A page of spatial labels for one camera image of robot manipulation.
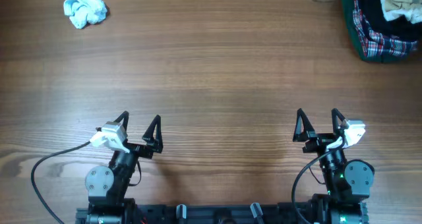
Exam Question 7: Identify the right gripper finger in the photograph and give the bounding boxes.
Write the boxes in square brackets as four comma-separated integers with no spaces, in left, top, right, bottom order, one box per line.
[331,108,345,135]
[293,108,315,136]

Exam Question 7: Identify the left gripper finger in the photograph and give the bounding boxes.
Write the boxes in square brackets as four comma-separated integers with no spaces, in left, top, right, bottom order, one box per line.
[114,111,129,131]
[142,115,162,146]

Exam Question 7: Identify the light blue striped baby pants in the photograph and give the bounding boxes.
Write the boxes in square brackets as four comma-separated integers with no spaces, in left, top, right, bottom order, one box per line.
[63,0,107,29]

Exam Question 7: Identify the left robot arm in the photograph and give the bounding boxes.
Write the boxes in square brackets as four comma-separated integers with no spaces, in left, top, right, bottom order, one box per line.
[75,111,164,224]

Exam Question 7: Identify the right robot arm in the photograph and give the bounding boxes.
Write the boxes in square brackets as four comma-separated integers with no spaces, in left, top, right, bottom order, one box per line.
[291,108,375,224]

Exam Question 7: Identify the red plaid shirt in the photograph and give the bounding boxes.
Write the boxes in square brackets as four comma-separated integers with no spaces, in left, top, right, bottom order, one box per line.
[351,0,418,59]

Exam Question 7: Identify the beige cream garment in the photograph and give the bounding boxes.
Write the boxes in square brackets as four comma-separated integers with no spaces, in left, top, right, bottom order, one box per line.
[380,0,421,24]

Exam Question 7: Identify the right black camera cable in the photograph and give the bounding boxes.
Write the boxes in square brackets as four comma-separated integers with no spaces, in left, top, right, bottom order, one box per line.
[291,136,346,224]

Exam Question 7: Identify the black camera cable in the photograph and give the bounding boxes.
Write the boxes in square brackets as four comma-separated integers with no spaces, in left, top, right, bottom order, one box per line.
[30,140,92,224]
[291,136,346,224]

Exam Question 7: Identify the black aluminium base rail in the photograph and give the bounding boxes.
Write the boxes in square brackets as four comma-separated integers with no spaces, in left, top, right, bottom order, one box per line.
[75,202,369,224]

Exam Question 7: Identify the left black camera cable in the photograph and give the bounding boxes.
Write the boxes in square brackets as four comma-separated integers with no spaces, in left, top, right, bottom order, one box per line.
[30,140,92,224]

